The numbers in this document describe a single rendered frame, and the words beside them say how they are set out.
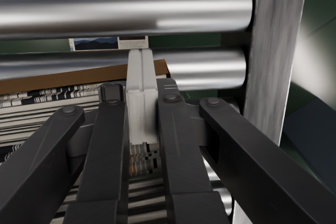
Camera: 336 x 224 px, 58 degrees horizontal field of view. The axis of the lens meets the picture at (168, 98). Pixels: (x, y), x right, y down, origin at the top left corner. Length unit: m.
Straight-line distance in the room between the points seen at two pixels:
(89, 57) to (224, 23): 0.14
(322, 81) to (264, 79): 1.06
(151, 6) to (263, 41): 0.12
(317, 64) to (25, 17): 1.19
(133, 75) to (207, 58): 0.17
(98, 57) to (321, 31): 1.09
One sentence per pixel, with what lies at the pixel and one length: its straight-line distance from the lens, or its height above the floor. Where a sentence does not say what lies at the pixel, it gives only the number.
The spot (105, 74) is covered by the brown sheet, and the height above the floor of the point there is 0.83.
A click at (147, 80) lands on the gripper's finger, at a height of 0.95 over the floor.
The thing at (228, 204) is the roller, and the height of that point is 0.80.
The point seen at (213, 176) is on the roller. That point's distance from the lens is 0.40.
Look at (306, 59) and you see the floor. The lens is 1.33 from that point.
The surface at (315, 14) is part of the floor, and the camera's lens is 1.29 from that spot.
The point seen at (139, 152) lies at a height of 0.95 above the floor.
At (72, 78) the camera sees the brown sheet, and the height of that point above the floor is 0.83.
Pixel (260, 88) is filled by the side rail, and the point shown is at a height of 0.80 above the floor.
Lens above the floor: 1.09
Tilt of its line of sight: 64 degrees down
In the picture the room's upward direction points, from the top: 168 degrees clockwise
